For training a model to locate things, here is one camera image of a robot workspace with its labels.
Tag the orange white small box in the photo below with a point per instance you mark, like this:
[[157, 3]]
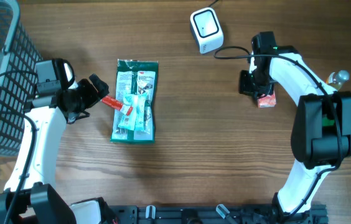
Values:
[[267, 101]]

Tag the dark mesh shopping basket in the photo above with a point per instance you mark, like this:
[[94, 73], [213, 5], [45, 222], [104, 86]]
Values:
[[18, 57]]

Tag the green wipes packet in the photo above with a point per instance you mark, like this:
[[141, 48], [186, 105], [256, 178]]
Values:
[[136, 83]]

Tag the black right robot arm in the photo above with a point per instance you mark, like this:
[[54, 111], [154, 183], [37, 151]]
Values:
[[321, 133]]

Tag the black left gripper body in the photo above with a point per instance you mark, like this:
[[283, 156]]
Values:
[[84, 96]]

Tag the yellow oil bottle silver cap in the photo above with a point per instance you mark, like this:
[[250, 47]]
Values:
[[337, 79]]

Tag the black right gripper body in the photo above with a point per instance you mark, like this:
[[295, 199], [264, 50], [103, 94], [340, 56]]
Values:
[[254, 83]]

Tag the white barcode scanner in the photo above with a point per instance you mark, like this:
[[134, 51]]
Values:
[[206, 30]]

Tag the red white candy stick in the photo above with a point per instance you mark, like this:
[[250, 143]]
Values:
[[117, 105]]

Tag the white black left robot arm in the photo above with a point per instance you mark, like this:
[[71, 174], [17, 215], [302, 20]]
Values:
[[29, 195]]

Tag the green lid jar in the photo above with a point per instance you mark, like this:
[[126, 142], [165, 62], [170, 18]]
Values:
[[327, 120]]

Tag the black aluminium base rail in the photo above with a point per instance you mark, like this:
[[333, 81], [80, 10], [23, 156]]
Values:
[[264, 213]]

